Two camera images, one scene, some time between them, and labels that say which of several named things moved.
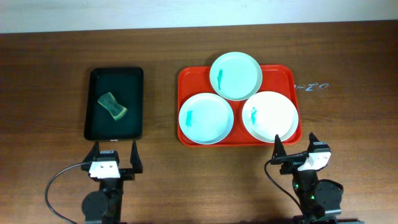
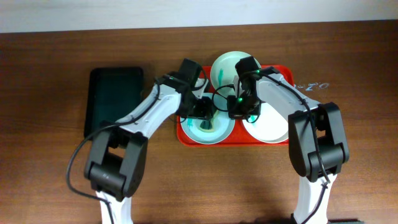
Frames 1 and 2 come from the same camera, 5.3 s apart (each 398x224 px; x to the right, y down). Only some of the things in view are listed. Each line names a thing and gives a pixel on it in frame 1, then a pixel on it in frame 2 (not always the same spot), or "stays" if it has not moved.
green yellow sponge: [109, 101] → [208, 125]
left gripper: [128, 173] → [203, 112]
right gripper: [288, 167] → [244, 112]
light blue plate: [206, 118] stays
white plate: [267, 114] stays
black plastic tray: [125, 84] stays
